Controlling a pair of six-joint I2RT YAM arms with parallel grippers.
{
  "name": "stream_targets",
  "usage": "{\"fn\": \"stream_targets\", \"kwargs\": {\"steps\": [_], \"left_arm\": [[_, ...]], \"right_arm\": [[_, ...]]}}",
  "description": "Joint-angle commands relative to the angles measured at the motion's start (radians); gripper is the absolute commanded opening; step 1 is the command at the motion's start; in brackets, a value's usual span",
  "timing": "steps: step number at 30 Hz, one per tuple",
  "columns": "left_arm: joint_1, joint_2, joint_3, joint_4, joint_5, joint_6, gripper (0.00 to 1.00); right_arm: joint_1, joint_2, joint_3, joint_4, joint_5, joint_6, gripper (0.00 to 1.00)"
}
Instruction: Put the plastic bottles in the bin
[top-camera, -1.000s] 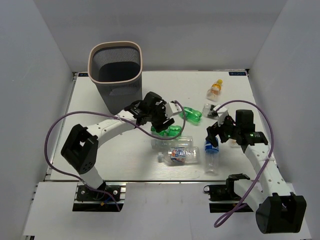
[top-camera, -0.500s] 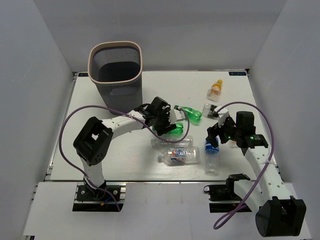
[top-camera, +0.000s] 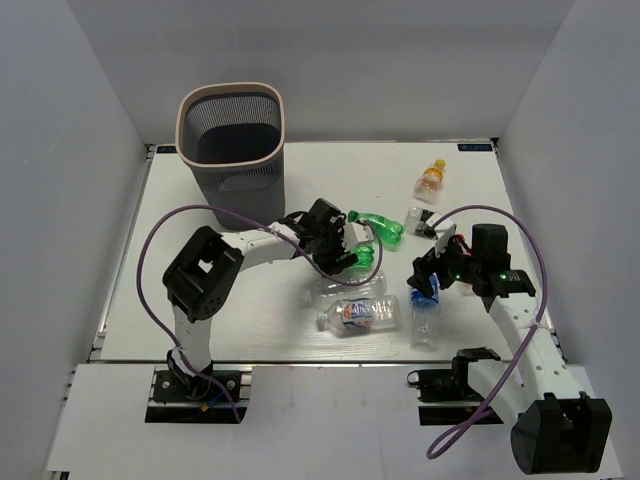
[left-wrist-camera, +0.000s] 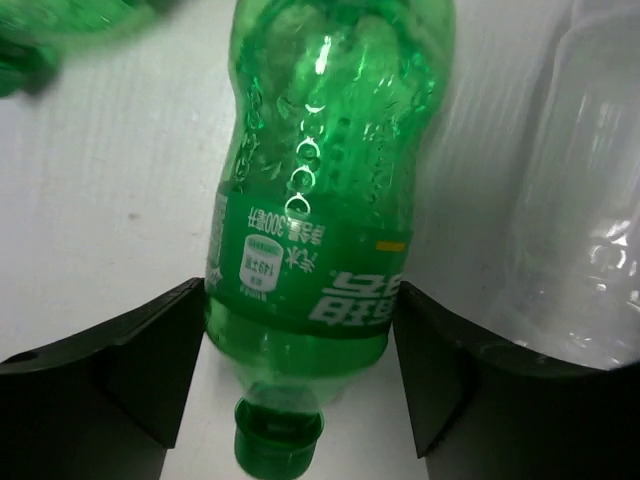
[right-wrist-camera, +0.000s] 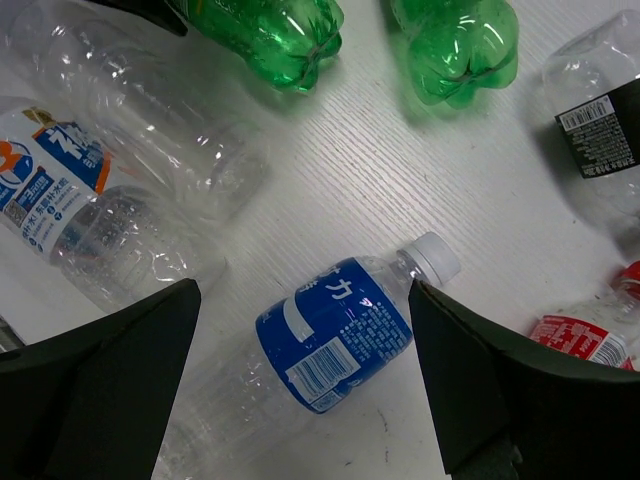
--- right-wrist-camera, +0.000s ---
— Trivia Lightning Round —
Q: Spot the clear bottle orange blue label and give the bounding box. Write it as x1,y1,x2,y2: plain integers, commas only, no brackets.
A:
1,96,226,313

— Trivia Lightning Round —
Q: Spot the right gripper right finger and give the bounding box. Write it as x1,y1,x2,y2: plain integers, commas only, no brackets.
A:
408,281,639,479

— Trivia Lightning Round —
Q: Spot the clear bottle black label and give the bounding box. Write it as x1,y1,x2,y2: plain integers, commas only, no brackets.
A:
542,9,639,256

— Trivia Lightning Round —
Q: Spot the clear unlabeled plastic bottle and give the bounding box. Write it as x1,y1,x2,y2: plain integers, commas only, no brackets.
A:
1,1,267,223

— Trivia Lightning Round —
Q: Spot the clear bottle red label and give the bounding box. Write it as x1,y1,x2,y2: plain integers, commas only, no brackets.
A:
529,262,639,371

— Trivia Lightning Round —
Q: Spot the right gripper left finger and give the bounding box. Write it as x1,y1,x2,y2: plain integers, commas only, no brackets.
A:
1,279,201,479

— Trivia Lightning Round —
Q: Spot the green plastic bottle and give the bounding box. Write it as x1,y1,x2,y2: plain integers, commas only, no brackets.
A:
390,0,519,109
169,0,344,92

